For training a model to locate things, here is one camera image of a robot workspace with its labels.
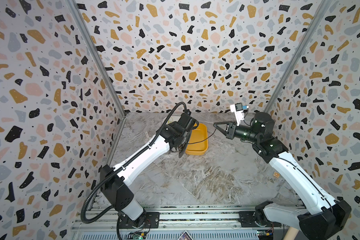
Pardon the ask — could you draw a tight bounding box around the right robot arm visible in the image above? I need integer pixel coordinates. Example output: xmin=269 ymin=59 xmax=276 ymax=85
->
xmin=214 ymin=112 xmax=352 ymax=240

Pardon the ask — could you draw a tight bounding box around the black corrugated cable conduit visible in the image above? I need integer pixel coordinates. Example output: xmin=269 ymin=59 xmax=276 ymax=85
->
xmin=80 ymin=101 xmax=188 ymax=224

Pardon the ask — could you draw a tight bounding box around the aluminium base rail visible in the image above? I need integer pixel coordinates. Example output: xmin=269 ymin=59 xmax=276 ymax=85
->
xmin=62 ymin=204 xmax=328 ymax=240

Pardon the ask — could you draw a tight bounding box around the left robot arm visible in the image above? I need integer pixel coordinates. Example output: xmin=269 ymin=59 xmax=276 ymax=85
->
xmin=100 ymin=113 xmax=199 ymax=228

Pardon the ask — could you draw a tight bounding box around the grey cable spool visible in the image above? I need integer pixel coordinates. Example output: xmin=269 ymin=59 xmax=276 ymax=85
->
xmin=179 ymin=128 xmax=193 ymax=158

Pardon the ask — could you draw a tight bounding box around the black cable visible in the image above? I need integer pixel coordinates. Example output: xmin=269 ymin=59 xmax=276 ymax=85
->
xmin=185 ymin=131 xmax=218 ymax=145

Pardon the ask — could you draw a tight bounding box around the white rectangular tray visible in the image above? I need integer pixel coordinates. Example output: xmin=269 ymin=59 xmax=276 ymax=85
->
xmin=167 ymin=116 xmax=181 ymax=124

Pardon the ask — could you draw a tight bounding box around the wooden mallet handle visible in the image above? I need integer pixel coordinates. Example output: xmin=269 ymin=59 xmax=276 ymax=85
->
xmin=284 ymin=227 xmax=299 ymax=240

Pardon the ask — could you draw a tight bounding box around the yellow rectangular tray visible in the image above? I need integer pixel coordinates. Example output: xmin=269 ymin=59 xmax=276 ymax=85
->
xmin=185 ymin=124 xmax=209 ymax=156

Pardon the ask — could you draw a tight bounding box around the perforated metal plate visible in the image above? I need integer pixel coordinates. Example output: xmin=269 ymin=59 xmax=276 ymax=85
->
xmin=145 ymin=131 xmax=150 ymax=141

